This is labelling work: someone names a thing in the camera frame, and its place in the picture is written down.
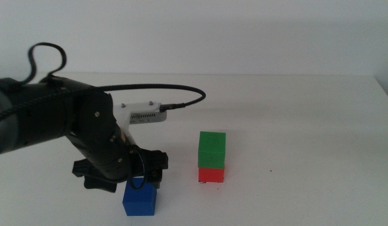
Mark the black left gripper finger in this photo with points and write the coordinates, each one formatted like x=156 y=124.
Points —
x=155 y=179
x=101 y=185

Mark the blue cube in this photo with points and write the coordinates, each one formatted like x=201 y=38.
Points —
x=140 y=201

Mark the red cube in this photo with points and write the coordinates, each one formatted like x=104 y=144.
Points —
x=211 y=175

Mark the green cube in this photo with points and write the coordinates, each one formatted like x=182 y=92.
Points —
x=212 y=150

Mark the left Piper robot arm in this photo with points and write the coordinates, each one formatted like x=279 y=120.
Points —
x=40 y=116

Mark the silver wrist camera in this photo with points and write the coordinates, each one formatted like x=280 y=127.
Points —
x=148 y=117

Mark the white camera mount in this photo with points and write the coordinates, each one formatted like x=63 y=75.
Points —
x=134 y=107

